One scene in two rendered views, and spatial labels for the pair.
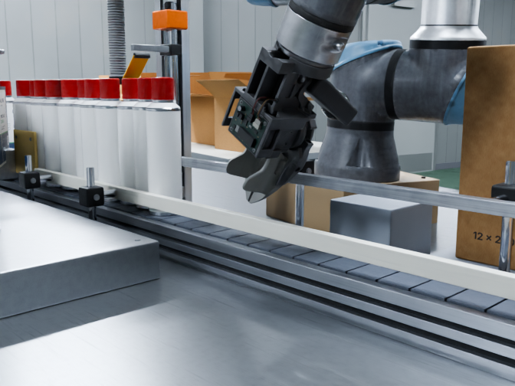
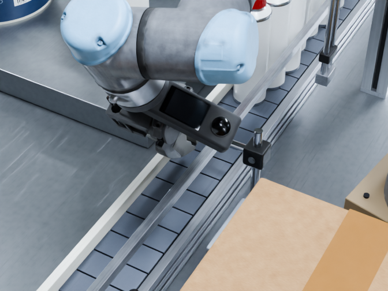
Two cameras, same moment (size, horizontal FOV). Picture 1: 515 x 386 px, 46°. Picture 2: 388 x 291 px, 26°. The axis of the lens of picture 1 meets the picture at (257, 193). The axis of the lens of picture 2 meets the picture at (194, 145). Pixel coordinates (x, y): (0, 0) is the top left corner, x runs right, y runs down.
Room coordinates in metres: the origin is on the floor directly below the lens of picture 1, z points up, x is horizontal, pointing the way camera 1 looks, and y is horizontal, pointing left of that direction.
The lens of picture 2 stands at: (0.53, -0.82, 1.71)
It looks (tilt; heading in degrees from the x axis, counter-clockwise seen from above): 42 degrees down; 73
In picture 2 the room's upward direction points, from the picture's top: straight up
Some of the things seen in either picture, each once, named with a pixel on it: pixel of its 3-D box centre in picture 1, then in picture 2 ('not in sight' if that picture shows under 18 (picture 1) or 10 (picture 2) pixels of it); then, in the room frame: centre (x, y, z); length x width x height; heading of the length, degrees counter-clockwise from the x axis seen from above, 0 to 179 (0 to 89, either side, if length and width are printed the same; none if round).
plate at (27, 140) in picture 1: (25, 152); not in sight; (1.22, 0.47, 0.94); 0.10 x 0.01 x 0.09; 43
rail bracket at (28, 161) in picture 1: (39, 187); not in sight; (1.10, 0.40, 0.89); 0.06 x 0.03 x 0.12; 133
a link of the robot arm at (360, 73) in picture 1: (368, 80); not in sight; (1.06, -0.19, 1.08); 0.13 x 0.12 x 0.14; 57
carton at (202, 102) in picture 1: (224, 107); not in sight; (3.22, 0.17, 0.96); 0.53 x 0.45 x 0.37; 125
